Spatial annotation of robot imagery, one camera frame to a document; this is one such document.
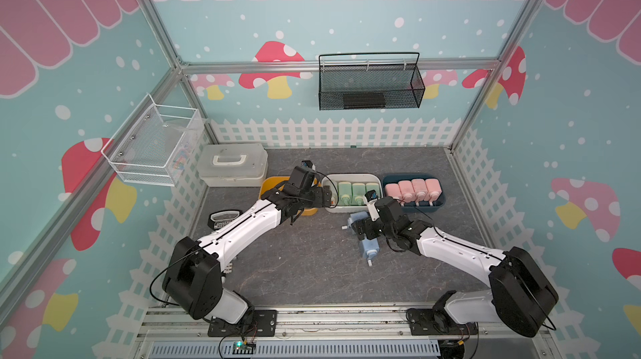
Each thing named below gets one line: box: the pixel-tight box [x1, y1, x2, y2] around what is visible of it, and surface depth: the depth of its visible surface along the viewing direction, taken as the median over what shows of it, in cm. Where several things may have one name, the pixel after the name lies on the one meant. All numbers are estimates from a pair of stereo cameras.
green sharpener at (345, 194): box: [338, 182, 353, 207], surface depth 99 cm
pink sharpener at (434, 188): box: [423, 177, 443, 207], surface depth 99 cm
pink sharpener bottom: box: [398, 180, 417, 203], surface depth 99 cm
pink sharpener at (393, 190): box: [384, 182, 404, 200], surface depth 99 cm
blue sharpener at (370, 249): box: [360, 237, 380, 267], surface depth 85 cm
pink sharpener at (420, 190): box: [411, 178, 429, 207], surface depth 99 cm
